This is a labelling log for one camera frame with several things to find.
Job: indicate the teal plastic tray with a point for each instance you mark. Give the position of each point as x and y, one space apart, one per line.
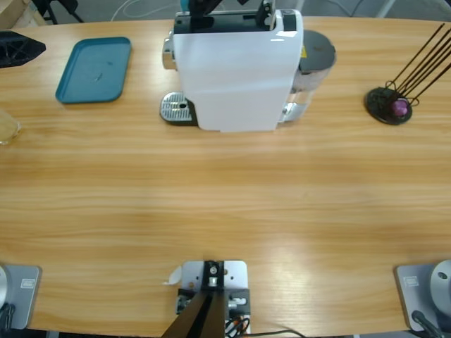
91 70

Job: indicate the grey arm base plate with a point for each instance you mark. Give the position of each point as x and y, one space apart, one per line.
24 295
412 295

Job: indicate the black metal frame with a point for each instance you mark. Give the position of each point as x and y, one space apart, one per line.
63 3

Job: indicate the white table leg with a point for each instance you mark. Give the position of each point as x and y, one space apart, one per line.
387 7
300 4

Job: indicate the white capsule coffee machine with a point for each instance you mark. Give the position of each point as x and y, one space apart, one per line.
239 77

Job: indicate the black camera post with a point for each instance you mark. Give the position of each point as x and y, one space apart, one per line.
202 317

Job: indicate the cardboard box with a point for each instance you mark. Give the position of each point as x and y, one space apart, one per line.
10 14

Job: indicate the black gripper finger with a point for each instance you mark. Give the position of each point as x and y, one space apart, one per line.
202 8
17 49

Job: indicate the white tape tab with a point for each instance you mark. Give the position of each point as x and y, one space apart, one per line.
174 276

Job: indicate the clear drinking glass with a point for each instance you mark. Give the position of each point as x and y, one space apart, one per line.
7 126

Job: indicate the clear water tank dark lid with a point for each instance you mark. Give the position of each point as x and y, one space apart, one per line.
317 53

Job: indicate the purple coffee capsule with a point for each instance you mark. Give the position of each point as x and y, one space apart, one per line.
400 107

